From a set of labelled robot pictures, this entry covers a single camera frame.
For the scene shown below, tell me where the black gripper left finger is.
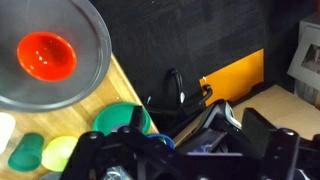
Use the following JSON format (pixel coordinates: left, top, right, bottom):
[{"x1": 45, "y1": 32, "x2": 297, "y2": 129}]
[{"x1": 130, "y1": 106, "x2": 143, "y2": 131}]

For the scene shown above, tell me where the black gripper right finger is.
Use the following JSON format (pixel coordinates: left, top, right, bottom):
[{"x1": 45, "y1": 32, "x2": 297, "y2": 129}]
[{"x1": 242, "y1": 108, "x2": 276, "y2": 156}]

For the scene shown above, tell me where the green plate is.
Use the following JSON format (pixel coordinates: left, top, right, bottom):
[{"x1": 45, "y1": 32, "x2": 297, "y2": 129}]
[{"x1": 93, "y1": 102, "x2": 151, "y2": 136}]

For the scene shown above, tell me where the blue plate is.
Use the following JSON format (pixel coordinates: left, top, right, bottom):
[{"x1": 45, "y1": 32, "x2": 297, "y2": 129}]
[{"x1": 148, "y1": 134, "x2": 175, "y2": 149}]

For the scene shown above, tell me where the yellow-green bowl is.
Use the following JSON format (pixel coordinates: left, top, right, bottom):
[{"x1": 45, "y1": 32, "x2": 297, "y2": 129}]
[{"x1": 41, "y1": 136, "x2": 78, "y2": 172}]

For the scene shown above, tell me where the red bowl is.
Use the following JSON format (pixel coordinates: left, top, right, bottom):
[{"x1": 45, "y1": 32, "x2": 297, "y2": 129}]
[{"x1": 16, "y1": 32, "x2": 77, "y2": 82}]

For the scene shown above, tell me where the dark green cup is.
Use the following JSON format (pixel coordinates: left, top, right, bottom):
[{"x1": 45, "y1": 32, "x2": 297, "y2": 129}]
[{"x1": 8, "y1": 133, "x2": 44, "y2": 172}]

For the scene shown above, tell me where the white cup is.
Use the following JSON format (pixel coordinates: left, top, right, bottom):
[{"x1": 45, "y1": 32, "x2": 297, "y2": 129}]
[{"x1": 0, "y1": 112, "x2": 16, "y2": 154}]

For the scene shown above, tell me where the grey round tray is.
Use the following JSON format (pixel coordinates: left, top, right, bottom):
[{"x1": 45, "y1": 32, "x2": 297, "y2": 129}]
[{"x1": 0, "y1": 0, "x2": 111, "y2": 112}]

